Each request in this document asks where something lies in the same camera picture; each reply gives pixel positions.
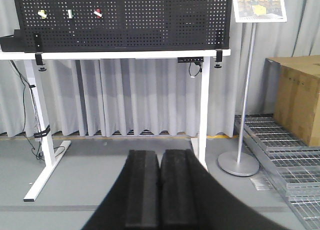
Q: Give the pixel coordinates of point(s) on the black perforated pegboard panel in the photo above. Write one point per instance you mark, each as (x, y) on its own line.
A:
(125, 25)

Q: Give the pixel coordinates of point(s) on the white table with legs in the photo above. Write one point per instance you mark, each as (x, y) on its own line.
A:
(51, 158)

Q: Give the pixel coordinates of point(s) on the metal floor grating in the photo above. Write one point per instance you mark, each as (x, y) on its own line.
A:
(292, 167)

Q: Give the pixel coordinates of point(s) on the green toggle switch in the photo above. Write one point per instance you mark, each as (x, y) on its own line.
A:
(70, 13)

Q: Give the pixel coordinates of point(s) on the black table clamp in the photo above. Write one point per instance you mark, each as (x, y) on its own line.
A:
(38, 52)
(218, 48)

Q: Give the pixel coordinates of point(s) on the black left table clamp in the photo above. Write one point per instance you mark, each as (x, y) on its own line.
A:
(38, 52)

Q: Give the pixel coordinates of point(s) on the black right table clamp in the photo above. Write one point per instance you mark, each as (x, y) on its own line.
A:
(218, 48)

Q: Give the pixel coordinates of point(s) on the sign stand with poster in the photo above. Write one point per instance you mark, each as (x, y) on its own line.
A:
(250, 13)

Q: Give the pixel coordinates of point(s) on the grey curtain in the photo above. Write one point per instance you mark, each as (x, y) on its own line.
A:
(156, 94)

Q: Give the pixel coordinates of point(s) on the black under-table control box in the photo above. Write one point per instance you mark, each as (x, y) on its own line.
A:
(192, 60)

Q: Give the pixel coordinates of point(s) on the black box on table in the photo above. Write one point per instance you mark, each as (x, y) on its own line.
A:
(13, 42)

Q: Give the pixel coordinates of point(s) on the yellow toggle switch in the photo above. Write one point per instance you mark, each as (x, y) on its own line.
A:
(42, 13)

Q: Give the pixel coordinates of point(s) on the brown cardboard box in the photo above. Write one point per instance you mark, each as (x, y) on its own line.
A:
(297, 106)

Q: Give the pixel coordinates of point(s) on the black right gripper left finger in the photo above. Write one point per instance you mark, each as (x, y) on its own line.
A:
(133, 201)

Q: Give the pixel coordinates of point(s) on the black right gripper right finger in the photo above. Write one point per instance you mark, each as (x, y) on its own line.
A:
(192, 199)

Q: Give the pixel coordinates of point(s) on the red toggle switch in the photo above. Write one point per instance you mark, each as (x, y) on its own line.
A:
(97, 12)

